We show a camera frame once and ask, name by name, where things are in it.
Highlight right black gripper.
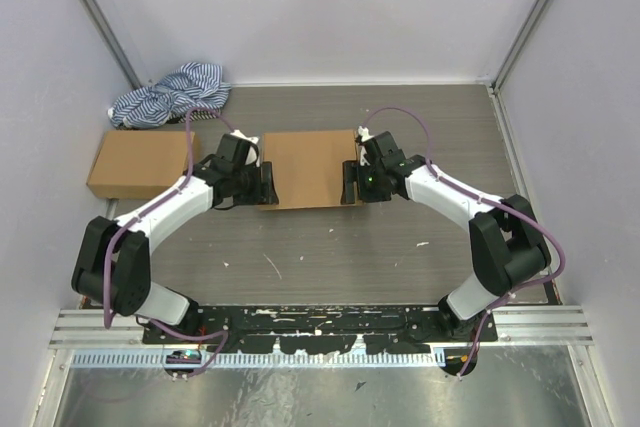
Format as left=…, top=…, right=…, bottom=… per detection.
left=341, top=159, right=392, bottom=205

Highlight blue white striped cloth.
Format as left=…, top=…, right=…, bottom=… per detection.
left=107, top=62, right=232, bottom=130

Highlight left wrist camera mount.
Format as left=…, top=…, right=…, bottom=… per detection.
left=231, top=129, right=261, bottom=166

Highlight right aluminium frame post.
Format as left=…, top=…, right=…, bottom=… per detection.
left=490, top=0, right=553, bottom=94

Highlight brown cardboard box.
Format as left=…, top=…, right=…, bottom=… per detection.
left=87, top=130, right=200, bottom=200

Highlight aluminium front rail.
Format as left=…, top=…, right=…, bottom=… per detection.
left=50, top=304, right=593, bottom=353

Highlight aluminium frame post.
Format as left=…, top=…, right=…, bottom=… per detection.
left=490, top=0, right=553, bottom=94
left=79, top=0, right=142, bottom=89

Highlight left aluminium frame post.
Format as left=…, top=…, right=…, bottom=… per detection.
left=79, top=0, right=142, bottom=89

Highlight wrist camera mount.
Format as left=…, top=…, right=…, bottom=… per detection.
left=231, top=129, right=261, bottom=166
left=355, top=126, right=377, bottom=166

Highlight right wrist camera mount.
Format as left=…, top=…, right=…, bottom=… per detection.
left=355, top=126, right=377, bottom=166

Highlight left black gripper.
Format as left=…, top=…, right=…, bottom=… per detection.
left=233, top=161, right=280, bottom=206

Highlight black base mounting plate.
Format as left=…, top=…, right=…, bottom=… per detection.
left=141, top=304, right=500, bottom=356

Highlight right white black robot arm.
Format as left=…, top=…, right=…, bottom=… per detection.
left=341, top=127, right=551, bottom=342

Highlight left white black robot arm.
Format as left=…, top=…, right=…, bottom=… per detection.
left=71, top=130, right=279, bottom=344

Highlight slotted grey cable duct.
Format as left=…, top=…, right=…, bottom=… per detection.
left=71, top=348, right=445, bottom=369

